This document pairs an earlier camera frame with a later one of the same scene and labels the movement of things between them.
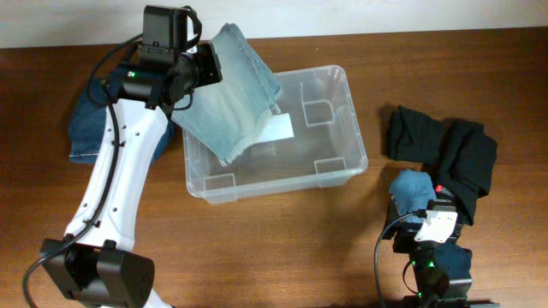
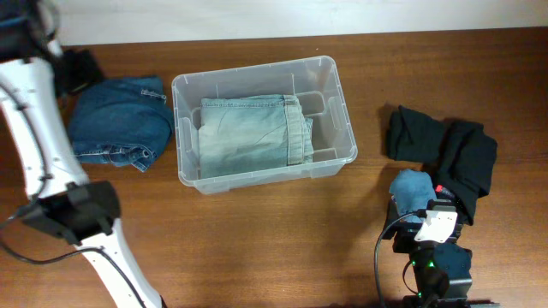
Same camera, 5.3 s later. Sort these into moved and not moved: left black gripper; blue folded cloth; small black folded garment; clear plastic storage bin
Moved: left black gripper; clear plastic storage bin
Not moved: small black folded garment; blue folded cloth
